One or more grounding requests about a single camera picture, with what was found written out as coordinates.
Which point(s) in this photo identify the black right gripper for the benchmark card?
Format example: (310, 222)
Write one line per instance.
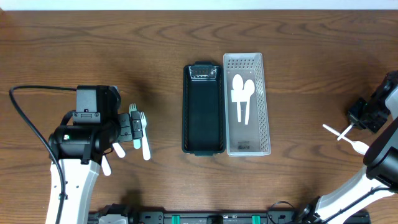
(364, 115)

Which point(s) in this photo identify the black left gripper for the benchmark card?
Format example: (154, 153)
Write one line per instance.
(126, 127)

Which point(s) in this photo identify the white plastic spoon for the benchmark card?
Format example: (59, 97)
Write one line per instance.
(249, 89)
(237, 84)
(343, 134)
(358, 146)
(106, 168)

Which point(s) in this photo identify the mint green plastic fork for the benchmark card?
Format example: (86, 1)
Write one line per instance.
(136, 125)

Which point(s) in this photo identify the white plastic fork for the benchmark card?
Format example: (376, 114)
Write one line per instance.
(119, 150)
(145, 145)

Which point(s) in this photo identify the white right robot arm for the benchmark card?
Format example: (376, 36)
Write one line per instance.
(375, 180)

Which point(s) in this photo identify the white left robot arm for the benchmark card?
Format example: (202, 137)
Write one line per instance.
(80, 143)

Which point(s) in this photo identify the dark green plastic basket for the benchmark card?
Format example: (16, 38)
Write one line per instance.
(203, 115)

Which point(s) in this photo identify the white label in basket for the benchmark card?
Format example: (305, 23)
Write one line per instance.
(238, 96)

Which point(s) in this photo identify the clear white plastic basket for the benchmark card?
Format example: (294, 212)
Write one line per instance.
(252, 139)

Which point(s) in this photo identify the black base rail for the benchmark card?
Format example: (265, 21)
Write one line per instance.
(116, 213)

